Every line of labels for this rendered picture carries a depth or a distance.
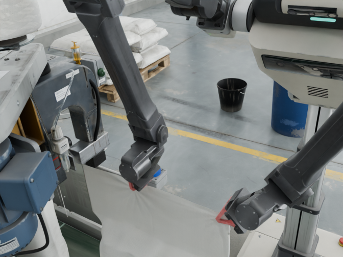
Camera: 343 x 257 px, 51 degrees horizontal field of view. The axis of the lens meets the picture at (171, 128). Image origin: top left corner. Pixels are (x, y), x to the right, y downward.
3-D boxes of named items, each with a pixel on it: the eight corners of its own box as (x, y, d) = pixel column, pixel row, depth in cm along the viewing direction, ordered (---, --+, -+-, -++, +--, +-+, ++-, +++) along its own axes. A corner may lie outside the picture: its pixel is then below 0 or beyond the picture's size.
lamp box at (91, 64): (106, 82, 120) (102, 56, 115) (98, 87, 117) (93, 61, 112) (90, 78, 124) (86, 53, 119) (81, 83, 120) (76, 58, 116)
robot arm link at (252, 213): (317, 190, 73) (287, 158, 76) (291, 212, 65) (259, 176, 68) (282, 219, 80) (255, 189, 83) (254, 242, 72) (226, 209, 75)
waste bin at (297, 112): (327, 119, 330) (340, 51, 297) (314, 147, 294) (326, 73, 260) (276, 108, 353) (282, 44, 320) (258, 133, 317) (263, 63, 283)
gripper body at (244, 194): (221, 214, 82) (244, 205, 77) (239, 188, 89) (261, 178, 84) (239, 235, 82) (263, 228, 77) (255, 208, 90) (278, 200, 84)
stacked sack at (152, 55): (172, 55, 469) (172, 44, 461) (143, 73, 422) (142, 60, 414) (146, 51, 490) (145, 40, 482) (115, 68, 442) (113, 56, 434)
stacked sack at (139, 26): (160, 29, 448) (158, 17, 440) (139, 39, 417) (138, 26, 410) (118, 24, 480) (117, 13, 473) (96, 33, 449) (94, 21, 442)
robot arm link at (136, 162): (168, 123, 87) (139, 115, 91) (140, 147, 79) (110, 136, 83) (170, 162, 93) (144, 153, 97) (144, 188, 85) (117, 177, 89)
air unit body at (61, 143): (78, 168, 109) (67, 124, 101) (67, 176, 106) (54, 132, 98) (68, 163, 111) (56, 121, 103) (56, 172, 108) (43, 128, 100)
